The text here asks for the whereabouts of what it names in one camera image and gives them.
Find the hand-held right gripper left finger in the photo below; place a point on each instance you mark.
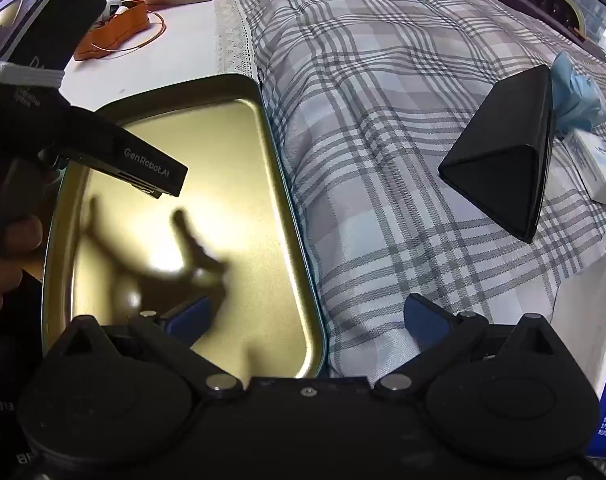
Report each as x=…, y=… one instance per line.
x=193, y=316

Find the white tissue pack blue swoosh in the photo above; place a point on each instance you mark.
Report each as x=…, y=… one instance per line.
x=600, y=175

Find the person's left hand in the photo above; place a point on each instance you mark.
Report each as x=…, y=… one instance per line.
x=18, y=240

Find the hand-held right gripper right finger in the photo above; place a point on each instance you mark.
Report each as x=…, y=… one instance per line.
x=423, y=319

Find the light blue cloth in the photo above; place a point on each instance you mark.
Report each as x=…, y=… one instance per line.
x=578, y=95

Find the orange leather pouch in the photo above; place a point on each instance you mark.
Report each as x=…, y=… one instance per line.
x=118, y=30

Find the black triangular glasses case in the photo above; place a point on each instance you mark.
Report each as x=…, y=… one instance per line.
x=503, y=150

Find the blue tissue packet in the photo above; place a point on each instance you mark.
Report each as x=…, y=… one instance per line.
x=590, y=320

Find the grey plaid blanket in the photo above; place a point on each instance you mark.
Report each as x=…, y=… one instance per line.
x=383, y=135

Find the gold metal tin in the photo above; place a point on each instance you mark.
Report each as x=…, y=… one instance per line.
x=243, y=170

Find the white lace tablecloth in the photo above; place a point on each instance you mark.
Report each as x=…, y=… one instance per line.
x=183, y=55

